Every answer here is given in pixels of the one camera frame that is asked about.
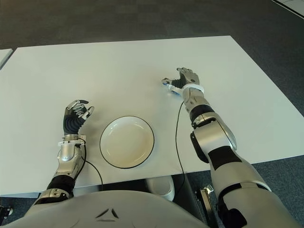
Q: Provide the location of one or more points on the left robot hand black silver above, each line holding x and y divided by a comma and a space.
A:
71, 123

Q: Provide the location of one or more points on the right robot hand black silver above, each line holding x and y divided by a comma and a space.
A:
190, 77

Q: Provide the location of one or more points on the clear water bottle blue cap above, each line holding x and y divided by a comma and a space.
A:
171, 89

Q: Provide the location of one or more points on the right robot arm silver black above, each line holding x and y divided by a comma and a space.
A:
213, 133

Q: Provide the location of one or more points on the left robot arm silver black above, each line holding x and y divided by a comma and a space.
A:
67, 152

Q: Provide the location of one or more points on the white plate black rim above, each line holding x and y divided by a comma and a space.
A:
128, 142

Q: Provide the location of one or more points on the neighbouring white table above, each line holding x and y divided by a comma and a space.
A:
3, 57

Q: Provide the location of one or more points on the grey robot torso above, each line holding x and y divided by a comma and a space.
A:
107, 213

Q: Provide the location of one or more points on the black stand caster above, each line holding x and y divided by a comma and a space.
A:
6, 211

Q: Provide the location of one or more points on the round table pedestal base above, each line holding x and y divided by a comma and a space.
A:
161, 187

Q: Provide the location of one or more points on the metal bracket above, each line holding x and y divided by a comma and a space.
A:
205, 197

